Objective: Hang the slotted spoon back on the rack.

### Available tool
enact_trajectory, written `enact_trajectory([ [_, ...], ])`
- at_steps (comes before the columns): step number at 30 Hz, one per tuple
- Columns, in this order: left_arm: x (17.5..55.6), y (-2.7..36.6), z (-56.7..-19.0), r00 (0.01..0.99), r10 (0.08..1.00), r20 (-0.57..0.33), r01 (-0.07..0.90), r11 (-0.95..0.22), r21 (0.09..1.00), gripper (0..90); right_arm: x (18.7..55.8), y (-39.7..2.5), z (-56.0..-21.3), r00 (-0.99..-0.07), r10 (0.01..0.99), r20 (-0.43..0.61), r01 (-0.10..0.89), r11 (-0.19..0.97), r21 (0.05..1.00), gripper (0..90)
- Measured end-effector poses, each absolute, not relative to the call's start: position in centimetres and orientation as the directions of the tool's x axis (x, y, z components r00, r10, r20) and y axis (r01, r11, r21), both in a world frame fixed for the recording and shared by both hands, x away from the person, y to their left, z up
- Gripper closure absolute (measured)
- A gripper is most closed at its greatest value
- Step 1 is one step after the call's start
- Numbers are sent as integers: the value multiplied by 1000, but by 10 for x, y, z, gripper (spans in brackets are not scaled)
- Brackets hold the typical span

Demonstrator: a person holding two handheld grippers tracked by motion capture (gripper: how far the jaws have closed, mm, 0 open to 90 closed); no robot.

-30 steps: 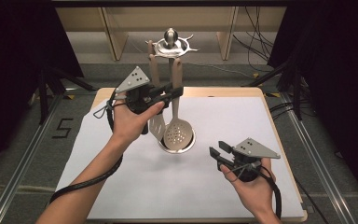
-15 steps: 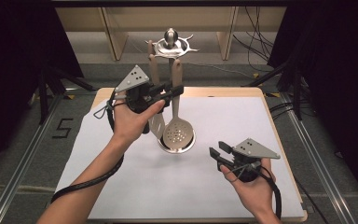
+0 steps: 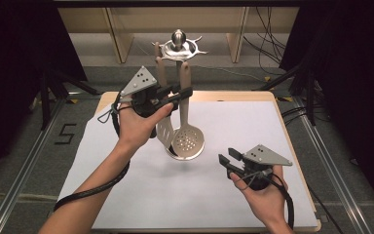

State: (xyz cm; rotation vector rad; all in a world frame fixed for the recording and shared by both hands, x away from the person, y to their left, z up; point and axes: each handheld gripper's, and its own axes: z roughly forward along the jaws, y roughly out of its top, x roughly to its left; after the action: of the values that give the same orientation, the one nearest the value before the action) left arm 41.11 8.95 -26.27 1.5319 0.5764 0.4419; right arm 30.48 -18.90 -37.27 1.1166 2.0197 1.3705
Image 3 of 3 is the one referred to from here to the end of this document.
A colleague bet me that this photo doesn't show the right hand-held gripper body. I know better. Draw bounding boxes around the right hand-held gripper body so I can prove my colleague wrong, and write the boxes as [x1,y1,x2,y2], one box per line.
[240,144,294,192]

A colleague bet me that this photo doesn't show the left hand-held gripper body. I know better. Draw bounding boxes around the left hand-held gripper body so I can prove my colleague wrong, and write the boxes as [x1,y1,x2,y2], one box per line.
[120,65,173,119]

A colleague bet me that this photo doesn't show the beige slotted turner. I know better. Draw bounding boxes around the beige slotted turner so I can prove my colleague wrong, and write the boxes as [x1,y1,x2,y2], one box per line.
[155,56,177,150]

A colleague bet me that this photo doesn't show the beige perforated skimmer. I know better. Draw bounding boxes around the beige perforated skimmer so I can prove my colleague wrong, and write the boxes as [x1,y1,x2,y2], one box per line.
[170,60,206,161]

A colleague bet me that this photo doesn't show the steel utensil stand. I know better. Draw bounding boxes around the steel utensil stand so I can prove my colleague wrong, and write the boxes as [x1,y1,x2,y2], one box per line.
[151,28,208,161]

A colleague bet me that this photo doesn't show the person's right hand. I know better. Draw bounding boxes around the person's right hand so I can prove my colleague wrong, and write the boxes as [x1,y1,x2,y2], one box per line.
[229,165,288,226]

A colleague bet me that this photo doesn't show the person's left hand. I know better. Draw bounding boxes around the person's left hand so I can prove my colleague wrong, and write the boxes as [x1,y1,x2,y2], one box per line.
[116,102,175,151]

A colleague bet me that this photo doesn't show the white table mat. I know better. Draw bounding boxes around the white table mat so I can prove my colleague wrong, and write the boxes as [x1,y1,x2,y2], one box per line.
[57,100,319,230]

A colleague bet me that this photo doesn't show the light wooden shelf unit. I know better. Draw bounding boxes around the light wooden shelf unit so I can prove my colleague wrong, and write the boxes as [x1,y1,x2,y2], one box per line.
[57,7,300,64]

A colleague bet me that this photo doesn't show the black tripod stand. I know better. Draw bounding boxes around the black tripod stand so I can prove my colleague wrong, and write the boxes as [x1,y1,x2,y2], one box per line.
[252,62,326,127]
[38,69,103,132]

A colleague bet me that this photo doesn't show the dark curtain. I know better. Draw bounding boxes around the dark curtain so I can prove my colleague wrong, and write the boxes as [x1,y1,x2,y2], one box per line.
[0,0,90,189]
[279,0,374,222]

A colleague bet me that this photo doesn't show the right hand-held gripper cable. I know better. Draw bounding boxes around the right hand-held gripper cable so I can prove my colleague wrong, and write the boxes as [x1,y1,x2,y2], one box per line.
[266,171,296,230]

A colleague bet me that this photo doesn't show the hand-held gripper cable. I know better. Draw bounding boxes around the hand-held gripper cable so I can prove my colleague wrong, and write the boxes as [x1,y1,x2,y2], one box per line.
[53,92,131,213]
[266,171,296,230]

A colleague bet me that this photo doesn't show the white floor cable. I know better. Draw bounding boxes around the white floor cable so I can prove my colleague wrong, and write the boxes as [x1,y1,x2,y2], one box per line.
[188,62,265,83]

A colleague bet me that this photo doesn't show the black floor cable bundle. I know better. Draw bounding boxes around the black floor cable bundle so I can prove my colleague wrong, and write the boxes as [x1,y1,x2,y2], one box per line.
[280,104,331,127]

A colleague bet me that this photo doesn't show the aluminium floor rail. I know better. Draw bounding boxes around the aluminium floor rail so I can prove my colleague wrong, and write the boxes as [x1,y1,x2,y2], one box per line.
[0,97,66,234]
[292,97,374,234]

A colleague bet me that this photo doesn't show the thin black floor cable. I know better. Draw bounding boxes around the thin black floor cable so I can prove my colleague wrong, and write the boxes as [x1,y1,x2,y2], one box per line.
[307,185,345,234]

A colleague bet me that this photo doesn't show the hanging black cable bundle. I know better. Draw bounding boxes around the hanging black cable bundle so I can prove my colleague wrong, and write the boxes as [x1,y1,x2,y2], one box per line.
[243,7,290,76]

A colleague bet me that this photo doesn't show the left hand-held gripper cable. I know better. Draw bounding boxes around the left hand-held gripper cable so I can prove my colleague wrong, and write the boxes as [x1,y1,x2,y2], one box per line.
[53,92,131,213]

